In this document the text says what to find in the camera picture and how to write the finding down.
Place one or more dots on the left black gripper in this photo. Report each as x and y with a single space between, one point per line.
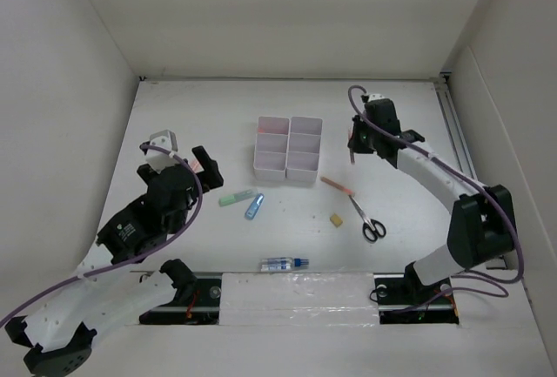
211 176

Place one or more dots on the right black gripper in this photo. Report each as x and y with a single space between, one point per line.
353 140

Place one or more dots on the red highlighter pen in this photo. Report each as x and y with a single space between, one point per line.
274 127

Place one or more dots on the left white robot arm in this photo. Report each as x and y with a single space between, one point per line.
77 312

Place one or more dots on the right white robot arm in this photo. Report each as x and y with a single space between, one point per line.
482 223

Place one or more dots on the green capped correction tape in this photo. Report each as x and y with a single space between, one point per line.
237 197

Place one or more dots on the blue transparent stapler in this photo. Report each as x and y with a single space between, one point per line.
254 207

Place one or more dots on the brown orange pen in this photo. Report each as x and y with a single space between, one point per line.
337 186

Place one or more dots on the right white compartment organizer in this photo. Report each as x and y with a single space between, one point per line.
302 159

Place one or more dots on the white compartment organizer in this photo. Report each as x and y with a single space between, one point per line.
270 153
302 159

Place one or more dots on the left white compartment organizer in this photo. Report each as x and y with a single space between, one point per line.
270 153

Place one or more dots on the yellow eraser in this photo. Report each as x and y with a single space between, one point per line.
336 220

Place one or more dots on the blue capped glue bottle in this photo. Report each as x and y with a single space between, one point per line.
282 264

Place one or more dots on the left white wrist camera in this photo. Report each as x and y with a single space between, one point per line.
160 149

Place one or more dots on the black handled scissors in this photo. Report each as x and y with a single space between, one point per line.
372 229

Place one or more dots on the aluminium rail right side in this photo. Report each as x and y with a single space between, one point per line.
460 150

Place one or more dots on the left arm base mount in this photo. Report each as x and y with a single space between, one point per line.
196 301

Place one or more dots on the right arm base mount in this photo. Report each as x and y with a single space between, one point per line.
399 306

